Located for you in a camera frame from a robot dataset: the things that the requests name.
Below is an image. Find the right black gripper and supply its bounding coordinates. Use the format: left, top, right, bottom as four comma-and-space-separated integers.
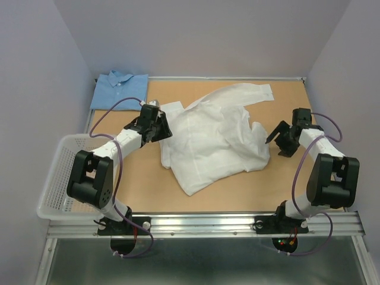
265, 119, 299, 157

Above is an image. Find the white long sleeve shirt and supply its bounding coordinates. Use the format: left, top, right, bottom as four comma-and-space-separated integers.
160, 83, 274, 196

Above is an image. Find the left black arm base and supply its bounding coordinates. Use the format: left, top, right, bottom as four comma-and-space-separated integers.
93, 216, 152, 258

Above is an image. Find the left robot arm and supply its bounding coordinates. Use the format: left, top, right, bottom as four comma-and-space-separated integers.
66, 100, 172, 236

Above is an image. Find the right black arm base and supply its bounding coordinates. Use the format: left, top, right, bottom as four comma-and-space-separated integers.
252, 215, 309, 254

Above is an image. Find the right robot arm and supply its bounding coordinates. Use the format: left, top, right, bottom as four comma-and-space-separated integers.
256, 108, 360, 233

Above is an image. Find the folded blue shirt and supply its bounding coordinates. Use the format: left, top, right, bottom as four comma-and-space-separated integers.
90, 70, 148, 111

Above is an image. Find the white plastic basket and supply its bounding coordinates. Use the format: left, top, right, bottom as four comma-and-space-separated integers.
37, 134, 116, 221

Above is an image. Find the metal front panel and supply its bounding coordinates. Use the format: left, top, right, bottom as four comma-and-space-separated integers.
36, 236, 379, 284

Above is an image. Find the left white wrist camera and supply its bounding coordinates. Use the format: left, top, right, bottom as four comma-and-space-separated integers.
148, 99, 160, 107

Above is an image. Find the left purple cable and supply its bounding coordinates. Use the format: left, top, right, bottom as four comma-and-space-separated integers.
88, 97, 155, 258

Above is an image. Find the aluminium mounting rail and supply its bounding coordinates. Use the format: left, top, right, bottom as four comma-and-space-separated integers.
47, 211, 365, 239

